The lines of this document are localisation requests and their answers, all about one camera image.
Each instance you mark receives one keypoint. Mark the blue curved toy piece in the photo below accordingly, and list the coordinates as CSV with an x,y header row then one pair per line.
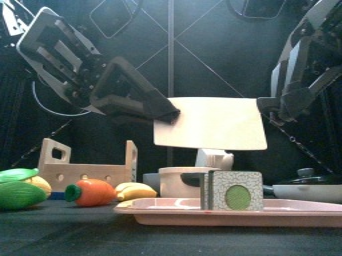
x,y
55,196

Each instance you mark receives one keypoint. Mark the toy sushi roll piece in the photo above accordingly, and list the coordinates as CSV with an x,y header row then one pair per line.
x,y
218,190

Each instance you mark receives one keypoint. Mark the wooden toy crate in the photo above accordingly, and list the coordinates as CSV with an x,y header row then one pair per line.
x,y
102,173

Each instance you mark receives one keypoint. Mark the white toy pot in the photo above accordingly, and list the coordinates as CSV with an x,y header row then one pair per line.
x,y
171,183

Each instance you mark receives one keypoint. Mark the black pan lid with knob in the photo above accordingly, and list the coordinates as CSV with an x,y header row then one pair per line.
x,y
306,172

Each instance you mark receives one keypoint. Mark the yellow toy banana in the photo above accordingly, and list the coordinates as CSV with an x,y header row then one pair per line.
x,y
138,191

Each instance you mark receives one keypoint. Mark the orange toy carrot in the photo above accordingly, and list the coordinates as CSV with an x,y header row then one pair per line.
x,y
95,193

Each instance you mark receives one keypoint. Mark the grey toy frying pan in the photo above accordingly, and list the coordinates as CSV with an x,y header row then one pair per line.
x,y
307,193

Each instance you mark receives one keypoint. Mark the pink plastic tray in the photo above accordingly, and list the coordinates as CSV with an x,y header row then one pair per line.
x,y
178,216

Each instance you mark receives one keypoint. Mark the toy corn in green husk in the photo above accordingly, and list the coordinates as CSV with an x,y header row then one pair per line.
x,y
17,196

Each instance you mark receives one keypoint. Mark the grey vertical frame pole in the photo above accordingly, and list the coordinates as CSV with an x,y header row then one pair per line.
x,y
170,66

